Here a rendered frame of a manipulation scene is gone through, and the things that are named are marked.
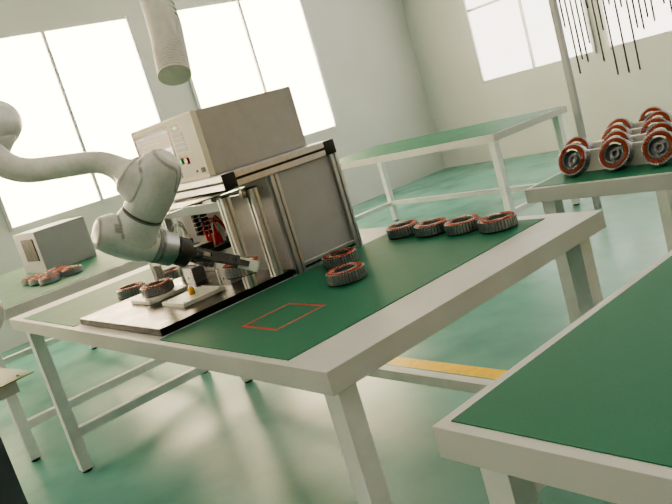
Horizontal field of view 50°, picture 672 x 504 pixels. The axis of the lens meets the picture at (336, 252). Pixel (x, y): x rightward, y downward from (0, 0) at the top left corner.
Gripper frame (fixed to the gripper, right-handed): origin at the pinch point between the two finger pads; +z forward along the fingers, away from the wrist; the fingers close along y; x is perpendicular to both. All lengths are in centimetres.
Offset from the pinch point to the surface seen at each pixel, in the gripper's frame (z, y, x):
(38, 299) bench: 2, 190, 12
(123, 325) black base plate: -14.3, 38.7, 20.5
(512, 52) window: 517, 361, -373
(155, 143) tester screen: -11, 50, -40
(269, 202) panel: 14.0, 14.1, -23.1
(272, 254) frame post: 17.5, 12.9, -7.5
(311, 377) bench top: -14, -59, 26
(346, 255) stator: 32.3, -4.5, -9.8
